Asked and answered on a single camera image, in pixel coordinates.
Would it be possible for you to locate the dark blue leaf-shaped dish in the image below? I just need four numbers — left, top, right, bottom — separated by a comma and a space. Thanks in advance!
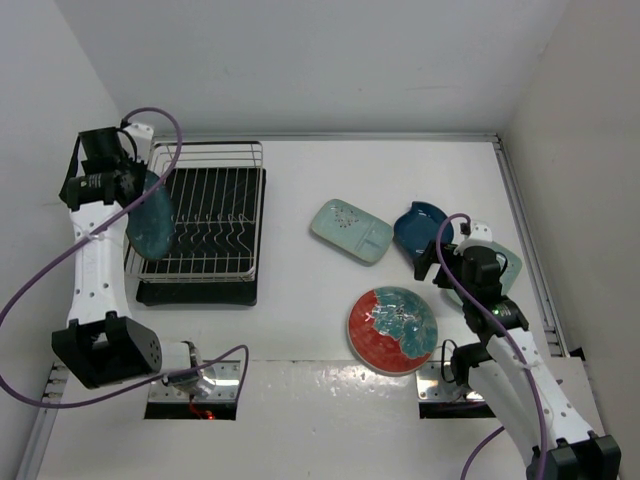
393, 201, 448, 261

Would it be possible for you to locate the round dark teal plate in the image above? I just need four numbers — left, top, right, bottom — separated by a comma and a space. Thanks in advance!
126, 185, 175, 261

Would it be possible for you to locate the red and teal round plate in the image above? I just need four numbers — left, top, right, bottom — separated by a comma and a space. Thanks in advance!
346, 286, 439, 376

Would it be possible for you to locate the light teal divided rectangular plate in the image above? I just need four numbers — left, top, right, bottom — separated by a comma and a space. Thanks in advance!
310, 199, 394, 265

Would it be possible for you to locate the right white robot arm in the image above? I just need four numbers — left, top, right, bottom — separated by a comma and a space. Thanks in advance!
414, 241, 621, 479

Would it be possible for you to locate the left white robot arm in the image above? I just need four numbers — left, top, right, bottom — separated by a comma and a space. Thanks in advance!
51, 123, 199, 389

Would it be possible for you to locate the black drip tray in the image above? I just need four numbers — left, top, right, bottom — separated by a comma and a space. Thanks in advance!
136, 182, 266, 306

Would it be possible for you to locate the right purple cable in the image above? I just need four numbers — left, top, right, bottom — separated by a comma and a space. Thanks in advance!
435, 213, 549, 480

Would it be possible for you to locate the purple cable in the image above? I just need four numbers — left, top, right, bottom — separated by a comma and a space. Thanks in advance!
435, 213, 549, 480
0, 107, 250, 407

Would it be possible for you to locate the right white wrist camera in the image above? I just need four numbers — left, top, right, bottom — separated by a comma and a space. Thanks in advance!
460, 220, 493, 248

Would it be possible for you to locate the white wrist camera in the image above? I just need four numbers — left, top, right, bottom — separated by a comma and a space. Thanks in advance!
120, 120, 154, 156
460, 220, 493, 248

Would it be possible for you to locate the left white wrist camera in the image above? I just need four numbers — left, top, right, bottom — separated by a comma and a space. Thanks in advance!
120, 120, 154, 156

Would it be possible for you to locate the aluminium frame rail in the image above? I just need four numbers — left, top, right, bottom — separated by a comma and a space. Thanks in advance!
493, 136, 569, 357

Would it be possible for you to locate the metal wire dish rack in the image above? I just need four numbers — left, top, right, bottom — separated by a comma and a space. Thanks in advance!
125, 141, 266, 283

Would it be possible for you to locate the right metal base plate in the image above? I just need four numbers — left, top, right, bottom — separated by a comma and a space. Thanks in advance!
415, 361, 484, 403

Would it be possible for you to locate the metal base plate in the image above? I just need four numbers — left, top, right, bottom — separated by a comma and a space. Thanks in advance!
147, 360, 242, 404
415, 361, 484, 403

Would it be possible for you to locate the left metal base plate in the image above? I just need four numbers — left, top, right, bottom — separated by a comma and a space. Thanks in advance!
147, 360, 242, 404

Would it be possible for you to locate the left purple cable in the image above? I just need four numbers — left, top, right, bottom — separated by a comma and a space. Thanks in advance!
0, 107, 250, 407

